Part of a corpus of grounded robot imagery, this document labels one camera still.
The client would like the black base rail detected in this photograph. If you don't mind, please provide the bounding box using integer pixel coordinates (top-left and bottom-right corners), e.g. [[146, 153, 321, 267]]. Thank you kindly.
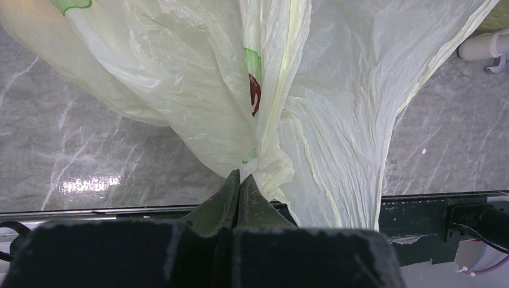
[[1, 191, 508, 266]]

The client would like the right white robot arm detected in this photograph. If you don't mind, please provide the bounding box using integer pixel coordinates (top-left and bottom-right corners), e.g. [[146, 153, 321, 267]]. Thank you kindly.
[[457, 28, 508, 74]]

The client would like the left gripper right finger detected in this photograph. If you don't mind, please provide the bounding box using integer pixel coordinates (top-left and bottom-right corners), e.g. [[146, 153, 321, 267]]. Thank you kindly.
[[238, 175, 296, 229]]

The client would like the light green plastic bag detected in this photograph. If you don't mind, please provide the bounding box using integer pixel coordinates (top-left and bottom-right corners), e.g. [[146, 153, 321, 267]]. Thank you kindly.
[[1, 1, 496, 230]]

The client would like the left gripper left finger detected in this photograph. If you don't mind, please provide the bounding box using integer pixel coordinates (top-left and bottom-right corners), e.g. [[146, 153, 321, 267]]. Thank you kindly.
[[182, 169, 240, 287]]

